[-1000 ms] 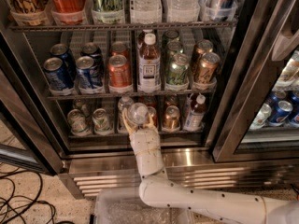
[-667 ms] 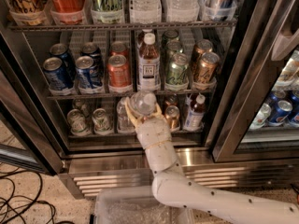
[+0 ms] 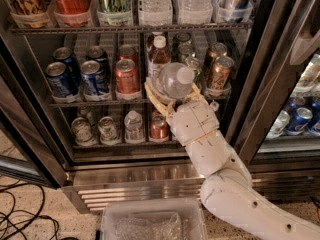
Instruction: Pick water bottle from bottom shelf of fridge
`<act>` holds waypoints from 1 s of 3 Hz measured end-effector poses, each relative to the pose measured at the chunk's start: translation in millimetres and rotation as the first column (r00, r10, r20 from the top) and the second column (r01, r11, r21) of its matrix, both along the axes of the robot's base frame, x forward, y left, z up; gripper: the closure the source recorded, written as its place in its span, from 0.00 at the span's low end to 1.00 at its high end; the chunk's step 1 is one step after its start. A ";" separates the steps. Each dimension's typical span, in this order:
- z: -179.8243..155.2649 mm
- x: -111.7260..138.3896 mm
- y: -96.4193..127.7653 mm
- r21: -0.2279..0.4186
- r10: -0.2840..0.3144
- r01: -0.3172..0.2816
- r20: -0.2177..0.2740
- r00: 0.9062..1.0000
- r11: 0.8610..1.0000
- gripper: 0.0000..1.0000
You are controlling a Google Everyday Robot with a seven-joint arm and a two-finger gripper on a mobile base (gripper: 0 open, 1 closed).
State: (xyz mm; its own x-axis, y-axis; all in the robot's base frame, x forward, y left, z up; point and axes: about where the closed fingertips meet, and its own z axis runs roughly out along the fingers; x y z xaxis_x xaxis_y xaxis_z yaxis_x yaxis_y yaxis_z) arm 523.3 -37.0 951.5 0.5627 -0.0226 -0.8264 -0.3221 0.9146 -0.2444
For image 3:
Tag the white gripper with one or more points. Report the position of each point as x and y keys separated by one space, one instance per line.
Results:
x=193 y=121

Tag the clear water bottle front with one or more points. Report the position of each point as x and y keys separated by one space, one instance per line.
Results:
x=174 y=81

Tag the clear water bottle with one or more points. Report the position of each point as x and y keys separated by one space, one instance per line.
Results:
x=155 y=12
x=193 y=11
x=174 y=81
x=134 y=128

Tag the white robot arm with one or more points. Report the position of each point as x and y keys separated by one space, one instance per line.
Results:
x=227 y=189

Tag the tea bottle bottom shelf front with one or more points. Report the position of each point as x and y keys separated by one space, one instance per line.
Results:
x=215 y=106

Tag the iced tea bottle middle shelf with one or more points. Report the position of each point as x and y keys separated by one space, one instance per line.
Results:
x=158 y=56

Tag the clear water bottle behind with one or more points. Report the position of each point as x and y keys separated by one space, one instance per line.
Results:
x=134 y=128

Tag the clear water bottle top left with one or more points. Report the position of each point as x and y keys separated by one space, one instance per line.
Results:
x=155 y=12

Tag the closed glass fridge door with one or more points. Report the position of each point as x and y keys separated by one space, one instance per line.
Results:
x=300 y=39

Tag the clear water bottle top right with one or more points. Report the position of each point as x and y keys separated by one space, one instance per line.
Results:
x=193 y=11

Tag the stainless steel display fridge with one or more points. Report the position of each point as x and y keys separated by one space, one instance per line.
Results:
x=99 y=175

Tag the green LaCroix can top shelf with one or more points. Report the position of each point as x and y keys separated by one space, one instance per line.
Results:
x=114 y=12

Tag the open fridge door left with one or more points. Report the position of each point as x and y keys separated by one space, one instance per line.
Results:
x=22 y=126

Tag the yellow LaCroix can top shelf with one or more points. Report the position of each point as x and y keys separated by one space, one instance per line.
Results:
x=31 y=13

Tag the orange can bottom front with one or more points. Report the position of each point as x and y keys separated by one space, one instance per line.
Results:
x=158 y=128

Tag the green LaCroix can front middle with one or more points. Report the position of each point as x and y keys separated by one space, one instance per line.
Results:
x=194 y=64

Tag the copper LaCroix can front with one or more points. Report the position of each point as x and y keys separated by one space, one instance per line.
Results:
x=218 y=75

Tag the copper lacroix can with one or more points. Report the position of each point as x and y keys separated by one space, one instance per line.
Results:
x=213 y=52
x=218 y=75

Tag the orange soda can front middle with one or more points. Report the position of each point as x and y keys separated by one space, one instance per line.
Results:
x=127 y=80

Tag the orange soda can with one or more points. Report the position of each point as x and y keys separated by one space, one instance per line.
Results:
x=127 y=52
x=127 y=80

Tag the green LaCroix can back middle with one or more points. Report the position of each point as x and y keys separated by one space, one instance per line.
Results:
x=181 y=38

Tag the copper LaCroix can back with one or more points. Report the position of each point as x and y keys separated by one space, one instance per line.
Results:
x=213 y=52

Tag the orange soda can back middle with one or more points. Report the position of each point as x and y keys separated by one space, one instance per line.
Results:
x=127 y=52

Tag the white-green can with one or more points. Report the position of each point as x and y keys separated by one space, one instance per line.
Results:
x=87 y=113
x=108 y=131
x=82 y=130

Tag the blue pepsi can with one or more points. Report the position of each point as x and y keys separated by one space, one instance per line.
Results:
x=67 y=56
x=99 y=54
x=94 y=80
x=60 y=79

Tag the white-green can bottom back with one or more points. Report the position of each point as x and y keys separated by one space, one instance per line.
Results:
x=87 y=113

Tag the white can right compartment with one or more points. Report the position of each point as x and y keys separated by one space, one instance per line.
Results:
x=279 y=124

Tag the white-green can bottom far left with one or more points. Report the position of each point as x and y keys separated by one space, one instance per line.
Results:
x=82 y=130

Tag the blue energy drink can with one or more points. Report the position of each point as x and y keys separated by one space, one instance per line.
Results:
x=230 y=11

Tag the blue Pepsi can front left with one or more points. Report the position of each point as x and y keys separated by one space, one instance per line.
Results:
x=60 y=79

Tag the clear plastic storage bin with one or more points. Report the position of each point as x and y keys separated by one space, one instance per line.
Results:
x=167 y=219

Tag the blue Pepsi can right compartment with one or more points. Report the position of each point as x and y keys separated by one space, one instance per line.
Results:
x=300 y=118

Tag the blue Pepsi can back left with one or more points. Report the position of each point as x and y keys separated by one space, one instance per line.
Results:
x=67 y=56

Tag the blue can right edge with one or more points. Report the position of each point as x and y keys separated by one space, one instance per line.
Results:
x=314 y=125

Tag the red Coca-Cola can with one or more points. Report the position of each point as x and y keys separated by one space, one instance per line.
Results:
x=73 y=13

